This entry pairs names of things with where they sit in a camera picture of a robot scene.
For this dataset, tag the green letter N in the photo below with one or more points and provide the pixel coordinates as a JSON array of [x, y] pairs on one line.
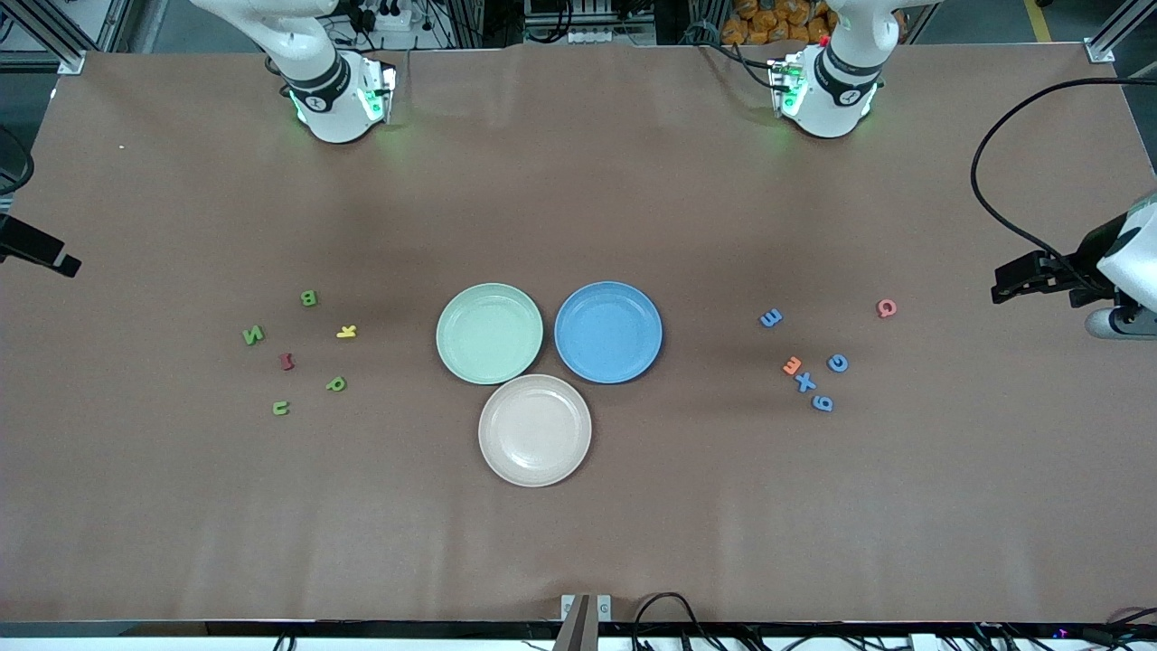
[[253, 335]]

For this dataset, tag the green letter B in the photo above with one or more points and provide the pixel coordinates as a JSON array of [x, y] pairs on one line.
[[309, 297]]

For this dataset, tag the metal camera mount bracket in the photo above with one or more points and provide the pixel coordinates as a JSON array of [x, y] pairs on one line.
[[586, 624]]

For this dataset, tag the pile of orange bags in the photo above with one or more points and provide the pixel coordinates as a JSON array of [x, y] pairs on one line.
[[764, 23]]

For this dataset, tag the green round plate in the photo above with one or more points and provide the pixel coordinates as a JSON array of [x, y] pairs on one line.
[[489, 334]]

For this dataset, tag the orange letter E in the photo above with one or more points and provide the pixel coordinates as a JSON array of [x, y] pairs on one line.
[[792, 366]]

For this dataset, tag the black table edge rail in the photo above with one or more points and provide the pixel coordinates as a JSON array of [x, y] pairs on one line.
[[362, 628]]

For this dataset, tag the long white power strip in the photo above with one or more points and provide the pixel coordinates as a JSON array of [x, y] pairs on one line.
[[597, 36]]

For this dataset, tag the aluminium frame post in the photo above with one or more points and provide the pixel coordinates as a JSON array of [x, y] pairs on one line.
[[1100, 50], [72, 61]]

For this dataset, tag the blue digit nine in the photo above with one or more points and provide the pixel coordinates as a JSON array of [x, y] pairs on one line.
[[822, 403]]

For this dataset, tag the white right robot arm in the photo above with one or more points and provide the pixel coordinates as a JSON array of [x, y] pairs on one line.
[[330, 104]]

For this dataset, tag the white power strip with plugs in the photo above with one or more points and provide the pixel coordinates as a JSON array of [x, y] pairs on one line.
[[395, 16]]

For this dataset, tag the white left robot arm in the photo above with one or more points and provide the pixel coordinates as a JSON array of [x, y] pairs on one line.
[[836, 104]]

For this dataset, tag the blue letter G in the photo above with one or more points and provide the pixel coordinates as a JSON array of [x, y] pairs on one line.
[[837, 363]]

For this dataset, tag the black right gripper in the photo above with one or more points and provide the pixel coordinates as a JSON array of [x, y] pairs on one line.
[[27, 244]]

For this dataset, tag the beige round plate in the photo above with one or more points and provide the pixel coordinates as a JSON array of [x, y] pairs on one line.
[[534, 430]]

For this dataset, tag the blue letter X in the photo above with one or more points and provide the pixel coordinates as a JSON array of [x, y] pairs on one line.
[[804, 382]]

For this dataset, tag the red letter G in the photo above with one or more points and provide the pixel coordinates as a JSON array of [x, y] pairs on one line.
[[886, 307]]

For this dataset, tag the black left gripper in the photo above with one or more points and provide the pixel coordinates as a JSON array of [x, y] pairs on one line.
[[1088, 255]]

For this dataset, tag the blue round plate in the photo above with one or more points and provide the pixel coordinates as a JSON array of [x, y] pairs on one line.
[[607, 332]]

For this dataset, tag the green letter P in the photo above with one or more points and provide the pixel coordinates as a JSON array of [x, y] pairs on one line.
[[335, 383]]

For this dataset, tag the blue letter E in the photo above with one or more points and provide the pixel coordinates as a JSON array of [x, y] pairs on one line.
[[770, 317]]

